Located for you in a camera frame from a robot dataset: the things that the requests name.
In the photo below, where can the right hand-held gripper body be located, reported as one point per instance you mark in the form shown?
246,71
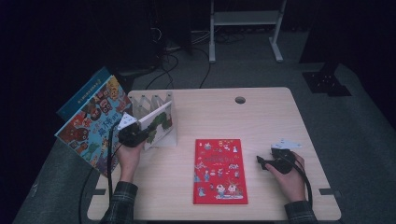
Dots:
283,160

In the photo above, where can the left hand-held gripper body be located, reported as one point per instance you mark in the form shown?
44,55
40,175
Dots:
130,137

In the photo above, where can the white picture book green drawing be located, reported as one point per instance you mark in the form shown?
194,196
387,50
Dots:
160,124

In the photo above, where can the clear acrylic book rack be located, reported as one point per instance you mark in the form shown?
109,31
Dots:
169,140

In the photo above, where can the light blue animals picture book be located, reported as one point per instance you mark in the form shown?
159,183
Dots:
90,130

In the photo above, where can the red picture book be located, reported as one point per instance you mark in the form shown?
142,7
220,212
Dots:
221,171

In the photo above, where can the blue monster picture book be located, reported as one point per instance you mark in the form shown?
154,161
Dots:
82,95

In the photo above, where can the person's left hand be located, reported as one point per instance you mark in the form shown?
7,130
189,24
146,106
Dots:
130,161

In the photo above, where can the person's right hand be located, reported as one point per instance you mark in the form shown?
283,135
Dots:
294,185

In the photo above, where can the black floor stand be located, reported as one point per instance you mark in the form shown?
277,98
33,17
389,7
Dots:
127,81
327,82

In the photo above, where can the grey table edge bracket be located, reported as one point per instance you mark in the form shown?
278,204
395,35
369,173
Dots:
330,192

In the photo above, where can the grey floor bracket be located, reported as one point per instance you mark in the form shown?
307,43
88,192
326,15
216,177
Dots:
34,189

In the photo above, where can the white metal desk frame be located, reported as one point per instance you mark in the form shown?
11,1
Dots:
246,18

